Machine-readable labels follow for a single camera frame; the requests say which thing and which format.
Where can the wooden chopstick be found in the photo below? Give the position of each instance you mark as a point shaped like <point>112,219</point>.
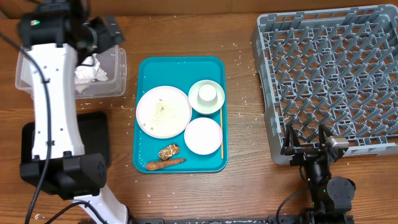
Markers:
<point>221,127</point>

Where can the brown food scrap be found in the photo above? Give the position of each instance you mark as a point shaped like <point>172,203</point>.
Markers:
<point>169,151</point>

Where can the clear plastic bin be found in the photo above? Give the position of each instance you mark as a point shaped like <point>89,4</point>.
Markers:
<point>109,80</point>

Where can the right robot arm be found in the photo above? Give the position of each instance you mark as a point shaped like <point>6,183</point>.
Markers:
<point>331,196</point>

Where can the grey dishwasher rack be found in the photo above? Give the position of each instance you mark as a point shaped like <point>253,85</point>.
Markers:
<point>336,67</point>

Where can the small white bowl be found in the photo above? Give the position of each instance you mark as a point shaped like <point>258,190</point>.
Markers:
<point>203,136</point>

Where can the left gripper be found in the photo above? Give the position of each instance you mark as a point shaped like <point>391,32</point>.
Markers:
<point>109,40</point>

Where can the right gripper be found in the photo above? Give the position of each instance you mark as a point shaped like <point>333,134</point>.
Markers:
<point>303,154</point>

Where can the black tray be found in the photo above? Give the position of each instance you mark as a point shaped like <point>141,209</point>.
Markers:
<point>93,128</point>

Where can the white napkin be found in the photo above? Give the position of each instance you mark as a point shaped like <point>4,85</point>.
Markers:
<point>89,71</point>

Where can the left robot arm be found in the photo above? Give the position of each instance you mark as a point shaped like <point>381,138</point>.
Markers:
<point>56,38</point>

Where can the large white plate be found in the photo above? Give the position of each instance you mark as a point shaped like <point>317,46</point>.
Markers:
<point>163,112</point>

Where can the pale green bowl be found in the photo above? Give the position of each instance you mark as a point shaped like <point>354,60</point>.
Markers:
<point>206,108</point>

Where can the carrot piece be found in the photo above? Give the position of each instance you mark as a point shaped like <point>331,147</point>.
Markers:
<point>157,165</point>

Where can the white cup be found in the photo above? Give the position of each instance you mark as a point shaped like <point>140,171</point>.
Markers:
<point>207,93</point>

